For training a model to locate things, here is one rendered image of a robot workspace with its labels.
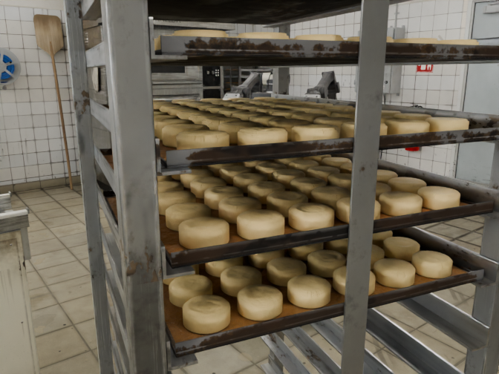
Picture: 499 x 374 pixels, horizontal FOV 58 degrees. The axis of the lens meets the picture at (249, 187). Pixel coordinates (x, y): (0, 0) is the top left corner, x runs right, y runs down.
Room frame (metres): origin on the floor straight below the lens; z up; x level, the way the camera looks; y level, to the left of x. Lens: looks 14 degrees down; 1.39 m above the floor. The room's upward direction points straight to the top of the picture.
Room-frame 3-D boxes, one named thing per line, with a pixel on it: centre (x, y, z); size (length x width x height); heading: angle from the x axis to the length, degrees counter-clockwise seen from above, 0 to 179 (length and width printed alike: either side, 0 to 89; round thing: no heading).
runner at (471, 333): (0.80, -0.17, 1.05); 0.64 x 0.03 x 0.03; 24
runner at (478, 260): (0.80, -0.17, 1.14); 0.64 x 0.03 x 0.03; 24
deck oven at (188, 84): (5.61, 1.15, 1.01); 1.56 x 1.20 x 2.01; 127
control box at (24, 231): (1.66, 0.92, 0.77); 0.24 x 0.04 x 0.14; 39
